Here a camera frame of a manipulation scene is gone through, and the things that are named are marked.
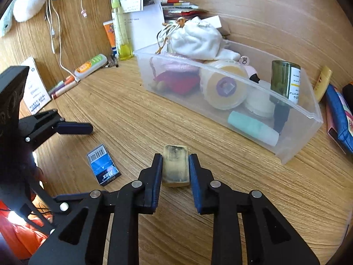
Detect small yellow bottle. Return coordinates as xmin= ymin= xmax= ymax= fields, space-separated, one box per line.
xmin=314 ymin=66 xmax=333 ymax=102

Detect blue staples box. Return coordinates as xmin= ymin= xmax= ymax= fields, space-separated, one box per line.
xmin=87 ymin=144 xmax=122 ymax=187

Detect brown cardboard box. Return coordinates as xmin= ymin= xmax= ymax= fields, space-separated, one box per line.
xmin=219 ymin=19 xmax=232 ymax=38

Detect white printed box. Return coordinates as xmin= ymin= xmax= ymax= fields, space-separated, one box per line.
xmin=21 ymin=57 xmax=51 ymax=115

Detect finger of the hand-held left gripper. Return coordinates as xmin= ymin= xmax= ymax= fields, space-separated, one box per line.
xmin=52 ymin=192 xmax=94 ymax=214
xmin=18 ymin=110 xmax=93 ymax=151

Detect cream plastic jar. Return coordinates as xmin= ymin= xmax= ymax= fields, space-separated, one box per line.
xmin=199 ymin=61 xmax=249 ymax=110

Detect pink mesh pouch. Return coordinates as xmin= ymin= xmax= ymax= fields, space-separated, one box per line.
xmin=152 ymin=55 xmax=200 ymax=74

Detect stack of booklets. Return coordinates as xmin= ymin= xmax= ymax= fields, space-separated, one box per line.
xmin=160 ymin=0 xmax=208 ymax=20

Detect white cable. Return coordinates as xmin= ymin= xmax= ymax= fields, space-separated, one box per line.
xmin=44 ymin=0 xmax=80 ymax=80

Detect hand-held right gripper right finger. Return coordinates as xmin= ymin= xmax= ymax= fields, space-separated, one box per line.
xmin=188 ymin=153 xmax=320 ymax=265

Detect dark green glass bottle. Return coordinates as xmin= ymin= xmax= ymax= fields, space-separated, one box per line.
xmin=270 ymin=60 xmax=301 ymax=134

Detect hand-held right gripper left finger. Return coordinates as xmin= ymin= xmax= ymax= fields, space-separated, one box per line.
xmin=29 ymin=153 xmax=164 ymax=265

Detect white drawstring pouch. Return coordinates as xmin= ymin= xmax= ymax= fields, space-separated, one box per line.
xmin=157 ymin=17 xmax=240 ymax=61

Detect orange marker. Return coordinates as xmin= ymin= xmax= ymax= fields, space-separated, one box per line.
xmin=56 ymin=77 xmax=79 ymax=94

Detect beige horn block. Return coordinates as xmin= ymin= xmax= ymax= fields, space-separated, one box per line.
xmin=162 ymin=144 xmax=191 ymax=187

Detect white round lid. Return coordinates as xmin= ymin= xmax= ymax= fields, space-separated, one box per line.
xmin=244 ymin=84 xmax=276 ymax=119

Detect dark metal clips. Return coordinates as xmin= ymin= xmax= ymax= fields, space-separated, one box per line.
xmin=106 ymin=54 xmax=120 ymax=68

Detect mint green tube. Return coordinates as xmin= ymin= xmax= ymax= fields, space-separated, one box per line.
xmin=227 ymin=111 xmax=280 ymax=147

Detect blue zip pouch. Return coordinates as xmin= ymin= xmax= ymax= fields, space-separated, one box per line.
xmin=325 ymin=84 xmax=353 ymax=155

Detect pink case with round tag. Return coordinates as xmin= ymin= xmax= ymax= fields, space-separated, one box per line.
xmin=240 ymin=56 xmax=260 ymax=84

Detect beige and red lip balm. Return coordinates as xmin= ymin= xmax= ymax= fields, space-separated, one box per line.
xmin=51 ymin=82 xmax=78 ymax=100

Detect clear plastic storage box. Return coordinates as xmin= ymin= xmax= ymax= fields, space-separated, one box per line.
xmin=133 ymin=40 xmax=324 ymax=165

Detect yellow spray bottle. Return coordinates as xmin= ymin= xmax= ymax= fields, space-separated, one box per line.
xmin=111 ymin=0 xmax=133 ymax=61

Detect red pouch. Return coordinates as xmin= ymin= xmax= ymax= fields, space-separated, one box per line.
xmin=158 ymin=70 xmax=200 ymax=96

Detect purple pen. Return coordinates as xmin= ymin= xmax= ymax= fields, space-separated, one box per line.
xmin=48 ymin=80 xmax=65 ymax=94

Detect black and orange round case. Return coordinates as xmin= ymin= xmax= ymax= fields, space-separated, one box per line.
xmin=342 ymin=81 xmax=353 ymax=105

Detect white folded paper sheet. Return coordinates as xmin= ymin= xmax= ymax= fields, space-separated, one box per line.
xmin=118 ymin=0 xmax=166 ymax=53

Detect orange cloth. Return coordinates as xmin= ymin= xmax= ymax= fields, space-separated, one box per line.
xmin=0 ymin=199 xmax=53 ymax=258

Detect pale green cloth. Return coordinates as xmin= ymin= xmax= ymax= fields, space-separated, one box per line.
xmin=0 ymin=4 xmax=14 ymax=38

